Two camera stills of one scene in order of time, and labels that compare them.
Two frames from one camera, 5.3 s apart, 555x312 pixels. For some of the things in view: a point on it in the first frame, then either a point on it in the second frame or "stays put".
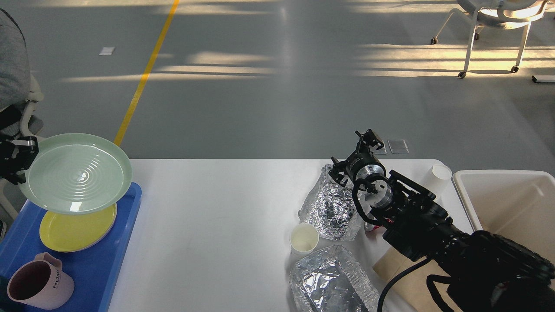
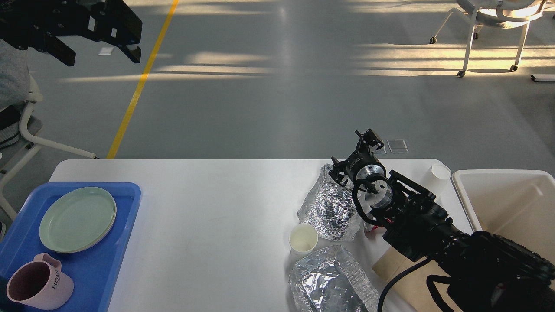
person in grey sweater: (15, 77) stays put
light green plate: (78, 173) → (76, 219)
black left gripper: (28, 149) → (27, 24)
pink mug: (41, 284) stays put
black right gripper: (364, 163) stays put
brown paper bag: (411, 293) stays put
